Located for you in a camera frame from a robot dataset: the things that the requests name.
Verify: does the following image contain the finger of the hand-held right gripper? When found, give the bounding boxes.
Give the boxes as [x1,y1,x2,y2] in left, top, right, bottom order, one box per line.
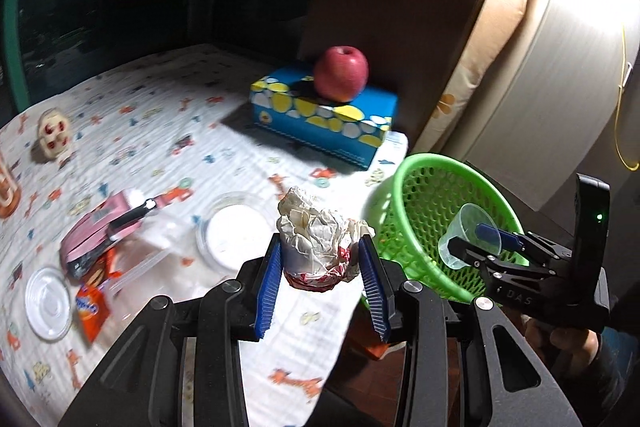
[474,223,556,258]
[446,238,506,273]

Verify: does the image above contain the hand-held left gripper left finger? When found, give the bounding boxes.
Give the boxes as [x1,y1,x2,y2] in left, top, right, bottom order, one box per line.
[57,234,286,427]

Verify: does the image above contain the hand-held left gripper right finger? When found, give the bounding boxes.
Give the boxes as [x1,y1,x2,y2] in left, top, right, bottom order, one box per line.
[357,234,586,427]

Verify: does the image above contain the small clear plastic cup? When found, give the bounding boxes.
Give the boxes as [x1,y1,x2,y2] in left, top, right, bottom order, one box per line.
[438,203,503,270]

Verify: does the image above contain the green plastic mesh basket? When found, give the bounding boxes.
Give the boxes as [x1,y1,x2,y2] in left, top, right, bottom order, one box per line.
[360,153,530,313]

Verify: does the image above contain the paper wrapper ball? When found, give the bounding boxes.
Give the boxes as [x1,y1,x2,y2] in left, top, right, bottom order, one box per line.
[277,186,376,293]

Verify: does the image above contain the clear plastic tray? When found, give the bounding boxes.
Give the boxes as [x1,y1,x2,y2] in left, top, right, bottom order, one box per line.
[107,217,201,298]

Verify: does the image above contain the person's right forearm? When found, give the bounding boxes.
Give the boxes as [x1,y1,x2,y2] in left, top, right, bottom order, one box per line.
[590,327,640,427]

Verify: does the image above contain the person's right hand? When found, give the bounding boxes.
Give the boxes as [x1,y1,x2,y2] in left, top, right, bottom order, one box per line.
[520,314,601,370]

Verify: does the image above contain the round clear plastic container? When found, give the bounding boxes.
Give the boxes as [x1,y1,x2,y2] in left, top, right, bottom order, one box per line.
[196,191,273,270]

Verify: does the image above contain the blue yellow spotted tissue box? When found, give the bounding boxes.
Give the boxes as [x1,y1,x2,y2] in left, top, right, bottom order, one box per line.
[249,61,399,171]

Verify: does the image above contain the orange snack wrapper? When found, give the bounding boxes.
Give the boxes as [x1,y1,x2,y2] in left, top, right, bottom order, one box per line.
[75,252,121,343]

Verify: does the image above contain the beige flower print cushion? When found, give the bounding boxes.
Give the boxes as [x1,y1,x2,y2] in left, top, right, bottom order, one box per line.
[415,0,531,152]

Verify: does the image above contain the pink snack packet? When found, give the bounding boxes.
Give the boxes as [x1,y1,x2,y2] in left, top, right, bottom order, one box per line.
[60,189,156,280]

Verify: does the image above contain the red apple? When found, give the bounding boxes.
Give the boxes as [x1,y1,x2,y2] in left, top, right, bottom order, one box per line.
[314,46,370,102]

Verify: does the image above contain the round clear plastic lid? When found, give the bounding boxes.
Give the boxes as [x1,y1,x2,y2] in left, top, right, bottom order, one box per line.
[25,267,73,342]

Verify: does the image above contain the cream plush toy red spots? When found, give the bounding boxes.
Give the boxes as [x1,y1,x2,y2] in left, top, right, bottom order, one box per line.
[31,108,76,164]

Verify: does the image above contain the orange water bottle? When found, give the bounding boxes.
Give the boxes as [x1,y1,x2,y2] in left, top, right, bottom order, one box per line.
[0,152,20,219]

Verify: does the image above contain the yellow cable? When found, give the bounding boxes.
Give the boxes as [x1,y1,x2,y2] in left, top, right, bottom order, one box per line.
[614,27,640,171]

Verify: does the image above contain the green window frame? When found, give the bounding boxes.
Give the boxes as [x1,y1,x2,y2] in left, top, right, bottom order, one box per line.
[2,0,331,112]

